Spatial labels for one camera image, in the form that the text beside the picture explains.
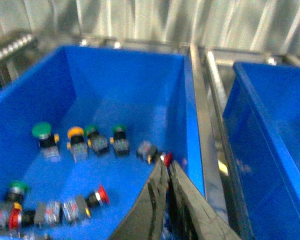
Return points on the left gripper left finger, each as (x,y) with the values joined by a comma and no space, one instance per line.
(145,219)

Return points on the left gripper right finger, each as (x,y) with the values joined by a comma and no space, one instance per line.
(191,216)

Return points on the red button with double block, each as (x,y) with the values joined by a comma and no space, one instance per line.
(72,211)

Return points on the small green button right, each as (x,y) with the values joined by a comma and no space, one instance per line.
(119,141)

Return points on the small green button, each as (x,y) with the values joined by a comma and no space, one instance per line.
(96,141)
(119,141)

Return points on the small green button left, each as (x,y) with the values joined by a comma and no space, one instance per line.
(96,141)

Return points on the orange-yellow small button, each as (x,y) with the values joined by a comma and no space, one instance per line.
(77,145)

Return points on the blue source bin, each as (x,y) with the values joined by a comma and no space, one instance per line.
(151,94)

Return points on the blue target bin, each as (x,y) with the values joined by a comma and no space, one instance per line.
(262,119)

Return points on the large green mushroom button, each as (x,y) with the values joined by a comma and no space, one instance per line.
(48,142)

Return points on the green button front left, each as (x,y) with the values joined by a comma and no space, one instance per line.
(16,192)

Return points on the white roller track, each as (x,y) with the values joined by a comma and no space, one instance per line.
(13,44)

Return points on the metal centre rail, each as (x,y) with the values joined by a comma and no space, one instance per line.
(213,188)

